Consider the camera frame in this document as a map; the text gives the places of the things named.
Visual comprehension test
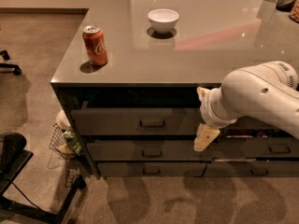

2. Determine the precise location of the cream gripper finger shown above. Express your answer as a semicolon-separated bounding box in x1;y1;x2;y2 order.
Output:
193;134;214;152

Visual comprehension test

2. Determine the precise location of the grey drawer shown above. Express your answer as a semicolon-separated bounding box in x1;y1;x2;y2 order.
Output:
204;161;299;177
208;129;299;159
87;140;211;161
232;117;275;130
97;161;206;177
71;102;202;135

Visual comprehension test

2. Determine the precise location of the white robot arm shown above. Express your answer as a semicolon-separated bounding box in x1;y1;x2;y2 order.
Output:
193;61;299;152

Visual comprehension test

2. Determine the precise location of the grey counter cabinet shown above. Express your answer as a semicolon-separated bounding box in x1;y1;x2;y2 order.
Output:
51;0;299;177

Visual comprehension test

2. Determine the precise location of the white ceramic bowl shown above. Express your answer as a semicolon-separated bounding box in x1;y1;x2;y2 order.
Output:
148;8;179;34

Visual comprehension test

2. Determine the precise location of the snack bag on counter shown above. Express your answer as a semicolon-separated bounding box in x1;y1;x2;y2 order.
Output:
289;0;299;22

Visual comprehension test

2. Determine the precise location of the red soda can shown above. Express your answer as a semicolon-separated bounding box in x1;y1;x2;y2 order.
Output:
82;25;108;65

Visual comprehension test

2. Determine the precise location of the black office chair base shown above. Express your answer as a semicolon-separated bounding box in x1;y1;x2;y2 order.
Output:
0;49;21;76

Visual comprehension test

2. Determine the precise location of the wire basket with items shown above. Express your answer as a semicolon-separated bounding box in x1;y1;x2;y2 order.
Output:
47;110;83;188

